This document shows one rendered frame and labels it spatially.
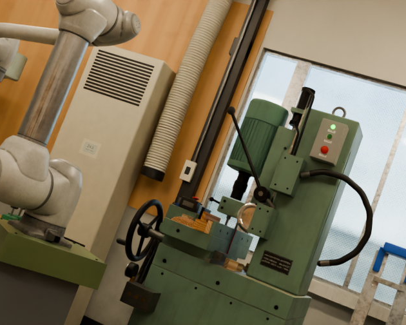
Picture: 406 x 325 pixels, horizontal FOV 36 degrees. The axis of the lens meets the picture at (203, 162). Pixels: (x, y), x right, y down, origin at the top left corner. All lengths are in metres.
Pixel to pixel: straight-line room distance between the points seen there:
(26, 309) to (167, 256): 0.62
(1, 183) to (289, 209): 1.11
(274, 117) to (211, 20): 1.65
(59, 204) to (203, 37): 2.23
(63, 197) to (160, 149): 1.88
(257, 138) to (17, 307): 1.16
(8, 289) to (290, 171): 1.10
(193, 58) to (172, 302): 2.03
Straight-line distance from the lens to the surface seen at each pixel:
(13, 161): 2.00
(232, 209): 2.61
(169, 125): 3.98
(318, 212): 2.46
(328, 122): 2.46
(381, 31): 4.15
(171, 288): 2.47
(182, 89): 4.03
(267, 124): 2.60
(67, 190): 2.15
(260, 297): 2.36
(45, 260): 2.07
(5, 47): 2.57
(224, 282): 2.40
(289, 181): 2.41
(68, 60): 2.07
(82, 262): 2.10
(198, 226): 2.31
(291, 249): 2.46
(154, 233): 2.73
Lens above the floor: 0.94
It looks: 5 degrees up
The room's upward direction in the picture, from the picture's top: 21 degrees clockwise
